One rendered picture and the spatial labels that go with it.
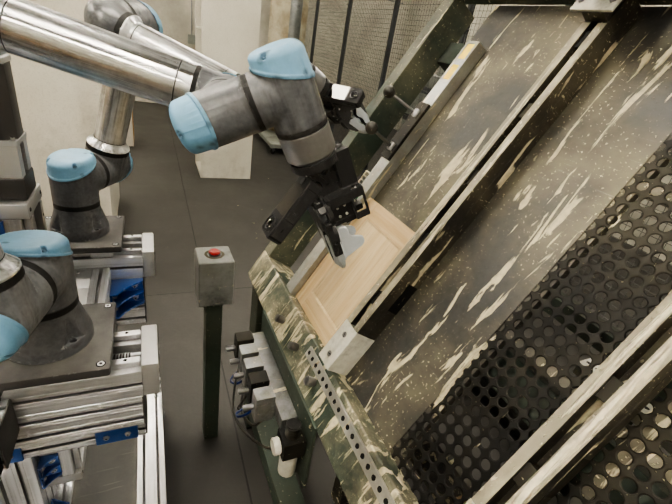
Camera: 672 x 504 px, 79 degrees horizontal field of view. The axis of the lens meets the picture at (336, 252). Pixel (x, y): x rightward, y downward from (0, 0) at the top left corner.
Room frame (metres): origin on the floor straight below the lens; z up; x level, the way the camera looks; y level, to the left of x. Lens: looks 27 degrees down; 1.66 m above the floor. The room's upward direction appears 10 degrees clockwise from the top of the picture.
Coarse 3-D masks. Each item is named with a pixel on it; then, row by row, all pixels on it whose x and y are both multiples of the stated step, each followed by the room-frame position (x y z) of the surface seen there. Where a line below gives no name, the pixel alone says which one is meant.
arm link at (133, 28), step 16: (96, 0) 1.04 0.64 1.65; (112, 0) 1.05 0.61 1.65; (96, 16) 1.01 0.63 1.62; (112, 16) 1.01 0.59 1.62; (128, 16) 1.02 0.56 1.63; (128, 32) 1.01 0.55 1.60; (144, 32) 1.02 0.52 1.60; (160, 48) 1.01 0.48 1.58; (176, 48) 1.01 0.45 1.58; (208, 64) 1.01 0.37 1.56
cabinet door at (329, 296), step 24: (384, 216) 1.12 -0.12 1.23; (384, 240) 1.05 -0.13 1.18; (408, 240) 0.99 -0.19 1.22; (336, 264) 1.11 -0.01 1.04; (360, 264) 1.05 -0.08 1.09; (384, 264) 0.99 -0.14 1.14; (312, 288) 1.10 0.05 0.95; (336, 288) 1.04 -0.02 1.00; (360, 288) 0.98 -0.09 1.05; (312, 312) 1.02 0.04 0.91; (336, 312) 0.97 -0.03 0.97
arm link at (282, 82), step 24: (264, 48) 0.56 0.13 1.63; (288, 48) 0.54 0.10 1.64; (264, 72) 0.53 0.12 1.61; (288, 72) 0.53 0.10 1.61; (312, 72) 0.56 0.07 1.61; (264, 96) 0.53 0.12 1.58; (288, 96) 0.54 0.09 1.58; (312, 96) 0.55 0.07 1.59; (264, 120) 0.53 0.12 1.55; (288, 120) 0.54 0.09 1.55; (312, 120) 0.55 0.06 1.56
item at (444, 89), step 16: (464, 48) 1.38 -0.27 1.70; (480, 48) 1.35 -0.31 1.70; (464, 64) 1.33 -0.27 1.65; (448, 80) 1.32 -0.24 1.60; (432, 96) 1.32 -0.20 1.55; (448, 96) 1.32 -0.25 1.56; (432, 112) 1.30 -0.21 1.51; (416, 128) 1.28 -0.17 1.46; (384, 160) 1.27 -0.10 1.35; (400, 160) 1.27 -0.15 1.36; (368, 176) 1.27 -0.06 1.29; (384, 176) 1.24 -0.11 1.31; (368, 192) 1.22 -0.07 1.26; (320, 240) 1.21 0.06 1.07; (320, 256) 1.16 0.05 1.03; (304, 272) 1.15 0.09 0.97; (288, 288) 1.14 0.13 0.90
